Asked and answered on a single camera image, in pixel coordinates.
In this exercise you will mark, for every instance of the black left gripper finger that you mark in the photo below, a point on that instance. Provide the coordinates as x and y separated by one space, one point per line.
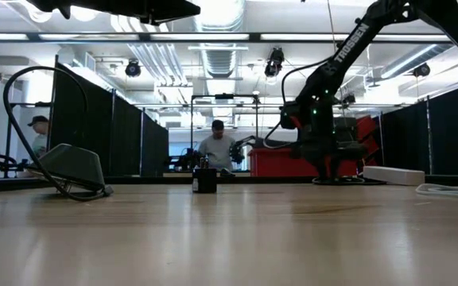
177 10

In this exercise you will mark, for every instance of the white power strip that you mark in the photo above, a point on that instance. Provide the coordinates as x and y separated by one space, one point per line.
394 175

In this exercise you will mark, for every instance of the small black plug adapter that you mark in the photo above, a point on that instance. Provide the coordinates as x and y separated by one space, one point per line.
204 182

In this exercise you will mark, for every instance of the black desktop charging hub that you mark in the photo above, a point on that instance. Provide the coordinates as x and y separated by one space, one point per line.
72 165

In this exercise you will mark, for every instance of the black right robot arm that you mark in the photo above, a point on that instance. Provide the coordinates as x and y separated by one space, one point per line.
348 49

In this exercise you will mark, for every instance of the black monitor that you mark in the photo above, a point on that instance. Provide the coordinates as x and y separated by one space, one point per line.
350 129

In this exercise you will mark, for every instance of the black overhead rig beam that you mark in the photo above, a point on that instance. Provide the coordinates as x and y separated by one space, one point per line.
144 37

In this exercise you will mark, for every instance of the red plastic bin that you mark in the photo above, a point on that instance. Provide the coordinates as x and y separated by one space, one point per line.
276 163

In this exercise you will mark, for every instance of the dark grey bin lid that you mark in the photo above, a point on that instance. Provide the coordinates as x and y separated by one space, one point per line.
276 142

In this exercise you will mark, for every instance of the red shelf rack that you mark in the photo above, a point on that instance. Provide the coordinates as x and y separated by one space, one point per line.
368 127

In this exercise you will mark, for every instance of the black partition panel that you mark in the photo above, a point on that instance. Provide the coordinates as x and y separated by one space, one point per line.
406 139
457 131
98 119
155 147
127 139

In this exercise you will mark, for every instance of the person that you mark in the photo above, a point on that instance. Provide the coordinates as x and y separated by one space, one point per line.
40 145
218 151

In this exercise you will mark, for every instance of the beige wooden desk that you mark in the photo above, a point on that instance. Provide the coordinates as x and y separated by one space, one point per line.
177 174

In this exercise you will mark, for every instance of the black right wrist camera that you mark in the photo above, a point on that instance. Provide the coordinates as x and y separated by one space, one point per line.
288 115

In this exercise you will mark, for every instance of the black aluminium table frame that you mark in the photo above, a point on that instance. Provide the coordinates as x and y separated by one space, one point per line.
272 180

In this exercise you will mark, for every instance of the silver ceiling air duct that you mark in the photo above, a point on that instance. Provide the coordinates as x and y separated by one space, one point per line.
221 59

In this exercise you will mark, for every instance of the small black frame clamp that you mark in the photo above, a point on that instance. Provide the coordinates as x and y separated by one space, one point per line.
227 172

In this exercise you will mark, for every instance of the black background rig frame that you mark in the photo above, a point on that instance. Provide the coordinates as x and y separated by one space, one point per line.
30 105
224 96

